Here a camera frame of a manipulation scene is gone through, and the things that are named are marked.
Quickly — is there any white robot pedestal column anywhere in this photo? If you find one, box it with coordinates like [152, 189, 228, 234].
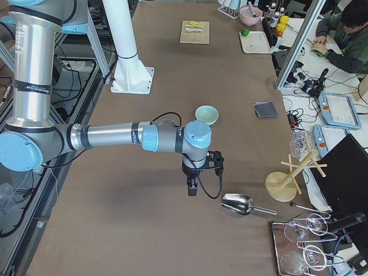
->
[103, 0, 154, 95]

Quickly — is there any green lime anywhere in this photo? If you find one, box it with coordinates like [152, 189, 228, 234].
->
[241, 29, 250, 36]

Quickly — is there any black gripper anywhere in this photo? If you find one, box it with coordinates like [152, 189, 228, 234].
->
[182, 154, 208, 197]

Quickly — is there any blue teach pendant near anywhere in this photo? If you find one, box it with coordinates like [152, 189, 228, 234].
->
[313, 124, 350, 158]

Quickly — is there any light green ceramic bowl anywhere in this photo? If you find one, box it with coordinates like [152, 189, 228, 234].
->
[195, 105, 219, 125]

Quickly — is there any wooden mug tree stand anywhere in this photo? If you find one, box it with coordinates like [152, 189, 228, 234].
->
[264, 132, 327, 202]

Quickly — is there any person in green jacket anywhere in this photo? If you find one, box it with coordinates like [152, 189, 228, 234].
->
[312, 0, 367, 74]

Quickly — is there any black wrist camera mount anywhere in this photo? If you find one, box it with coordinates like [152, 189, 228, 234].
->
[204, 151, 224, 175]

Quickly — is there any cream rabbit tray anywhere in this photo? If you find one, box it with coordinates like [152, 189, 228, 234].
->
[239, 31, 271, 54]

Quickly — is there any clear glass jar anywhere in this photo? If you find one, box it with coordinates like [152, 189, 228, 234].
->
[290, 131, 315, 159]

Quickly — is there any white wire cup rack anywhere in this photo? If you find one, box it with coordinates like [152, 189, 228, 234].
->
[217, 0, 239, 19]

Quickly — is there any metal ice scoop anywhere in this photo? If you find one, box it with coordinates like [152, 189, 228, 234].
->
[220, 193, 277, 216]

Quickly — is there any steel muddler black tip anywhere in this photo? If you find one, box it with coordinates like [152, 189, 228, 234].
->
[248, 1, 257, 18]

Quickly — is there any folded grey cloth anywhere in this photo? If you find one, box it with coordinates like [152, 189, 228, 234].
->
[252, 101, 278, 118]

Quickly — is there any blue teach pendant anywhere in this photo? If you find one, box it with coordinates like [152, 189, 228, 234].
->
[318, 93, 362, 129]
[313, 124, 350, 158]

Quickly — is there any upside down wine glass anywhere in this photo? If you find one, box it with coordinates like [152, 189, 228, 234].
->
[284, 213, 328, 242]

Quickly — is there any black monitor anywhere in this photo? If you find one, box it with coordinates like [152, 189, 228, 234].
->
[311, 134, 367, 214]

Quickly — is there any yellow lemon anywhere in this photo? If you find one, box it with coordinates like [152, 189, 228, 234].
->
[278, 15, 290, 25]

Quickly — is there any blue teach pendant far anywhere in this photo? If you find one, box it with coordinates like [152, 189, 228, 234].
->
[318, 93, 362, 129]

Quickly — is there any wooden cutting board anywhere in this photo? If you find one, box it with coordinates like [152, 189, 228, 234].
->
[179, 20, 210, 45]

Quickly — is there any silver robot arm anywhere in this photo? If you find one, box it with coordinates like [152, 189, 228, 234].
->
[1, 1, 212, 196]

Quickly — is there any pink bowl with ice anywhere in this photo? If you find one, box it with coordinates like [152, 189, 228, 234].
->
[239, 6, 263, 26]

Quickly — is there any light blue cup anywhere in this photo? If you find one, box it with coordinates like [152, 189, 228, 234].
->
[229, 0, 239, 10]

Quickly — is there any yellow plastic knife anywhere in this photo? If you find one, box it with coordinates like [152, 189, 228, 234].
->
[185, 24, 205, 28]

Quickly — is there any aluminium frame post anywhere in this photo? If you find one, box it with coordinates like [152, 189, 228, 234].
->
[275, 0, 325, 90]

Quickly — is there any wire glass rack tray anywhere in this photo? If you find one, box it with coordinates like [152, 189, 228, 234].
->
[270, 212, 345, 275]

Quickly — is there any white ceramic spoon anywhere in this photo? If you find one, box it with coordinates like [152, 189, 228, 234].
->
[185, 27, 203, 33]

